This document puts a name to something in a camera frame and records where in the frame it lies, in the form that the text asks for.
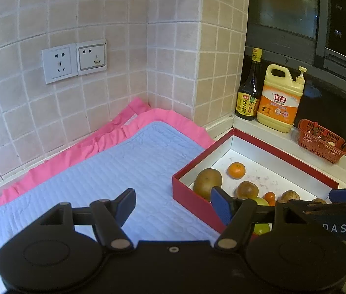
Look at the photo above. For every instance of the dark window with grey frame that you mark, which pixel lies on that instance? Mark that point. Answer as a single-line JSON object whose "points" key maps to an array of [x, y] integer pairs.
{"points": [[283, 6]]}

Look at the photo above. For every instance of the red cardboard box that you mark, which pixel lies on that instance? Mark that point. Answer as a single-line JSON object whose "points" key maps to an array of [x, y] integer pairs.
{"points": [[191, 191]]}

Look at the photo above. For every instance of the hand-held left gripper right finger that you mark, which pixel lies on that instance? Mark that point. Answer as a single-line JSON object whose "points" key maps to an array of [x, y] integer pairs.
{"points": [[220, 203]]}

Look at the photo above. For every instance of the green apple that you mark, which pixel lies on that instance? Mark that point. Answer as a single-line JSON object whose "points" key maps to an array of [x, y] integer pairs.
{"points": [[261, 229]]}

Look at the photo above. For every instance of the blue blanket with pink trim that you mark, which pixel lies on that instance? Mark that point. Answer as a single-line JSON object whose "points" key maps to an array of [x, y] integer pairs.
{"points": [[99, 174]]}

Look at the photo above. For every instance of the dark soy sauce bottle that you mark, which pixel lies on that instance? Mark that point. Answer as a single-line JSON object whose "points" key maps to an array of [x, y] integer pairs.
{"points": [[248, 98]]}

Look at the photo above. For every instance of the yellow detergent bottle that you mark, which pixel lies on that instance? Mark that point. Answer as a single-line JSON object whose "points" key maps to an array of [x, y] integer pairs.
{"points": [[278, 104]]}

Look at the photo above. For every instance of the large brown kiwi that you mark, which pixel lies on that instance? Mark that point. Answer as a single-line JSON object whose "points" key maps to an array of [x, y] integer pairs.
{"points": [[206, 183]]}

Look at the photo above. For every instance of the red plastic basket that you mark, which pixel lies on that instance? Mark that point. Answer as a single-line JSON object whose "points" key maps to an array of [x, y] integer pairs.
{"points": [[319, 147]]}

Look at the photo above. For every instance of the tiny mandarin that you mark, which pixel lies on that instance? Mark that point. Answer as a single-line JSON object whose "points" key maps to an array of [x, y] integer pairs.
{"points": [[270, 197]]}

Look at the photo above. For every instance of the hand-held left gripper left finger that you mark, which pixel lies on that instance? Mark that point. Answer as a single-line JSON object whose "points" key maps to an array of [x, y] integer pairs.
{"points": [[126, 203]]}

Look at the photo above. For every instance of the small brown kiwi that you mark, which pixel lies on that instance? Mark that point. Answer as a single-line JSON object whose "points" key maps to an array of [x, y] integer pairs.
{"points": [[248, 190]]}

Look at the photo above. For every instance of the white wall socket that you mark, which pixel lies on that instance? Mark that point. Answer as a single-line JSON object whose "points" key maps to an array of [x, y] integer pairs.
{"points": [[59, 64], [91, 55]]}

